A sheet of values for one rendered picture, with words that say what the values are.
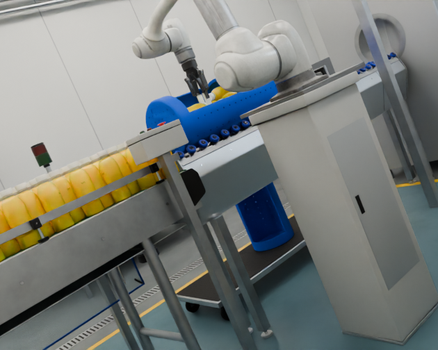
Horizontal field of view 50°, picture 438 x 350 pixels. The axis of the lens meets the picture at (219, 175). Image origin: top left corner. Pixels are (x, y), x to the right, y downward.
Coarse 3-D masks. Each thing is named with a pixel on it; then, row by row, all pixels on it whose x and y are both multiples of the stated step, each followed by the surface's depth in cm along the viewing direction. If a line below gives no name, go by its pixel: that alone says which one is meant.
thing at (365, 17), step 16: (352, 0) 278; (368, 16) 276; (368, 32) 278; (384, 64) 279; (384, 80) 283; (400, 96) 283; (400, 112) 283; (400, 128) 287; (416, 144) 285; (416, 160) 288; (432, 176) 291; (432, 192) 288
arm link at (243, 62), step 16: (208, 0) 166; (224, 0) 169; (208, 16) 167; (224, 16) 166; (224, 32) 166; (240, 32) 164; (224, 48) 164; (240, 48) 162; (256, 48) 164; (272, 48) 168; (224, 64) 161; (240, 64) 160; (256, 64) 162; (272, 64) 167; (224, 80) 164; (240, 80) 161; (256, 80) 164; (272, 80) 173
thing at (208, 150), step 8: (368, 72) 312; (248, 128) 235; (256, 128) 236; (232, 136) 227; (240, 136) 228; (216, 144) 220; (224, 144) 221; (200, 152) 213; (208, 152) 214; (184, 160) 206; (192, 160) 208
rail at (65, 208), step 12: (144, 168) 182; (120, 180) 175; (132, 180) 178; (96, 192) 168; (108, 192) 171; (72, 204) 162; (84, 204) 164; (48, 216) 156; (12, 228) 148; (24, 228) 151; (0, 240) 146
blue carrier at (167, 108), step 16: (192, 96) 240; (240, 96) 230; (256, 96) 237; (272, 96) 246; (160, 112) 213; (176, 112) 206; (192, 112) 210; (208, 112) 215; (224, 112) 222; (240, 112) 230; (192, 128) 209; (208, 128) 217; (224, 128) 226; (192, 144) 214
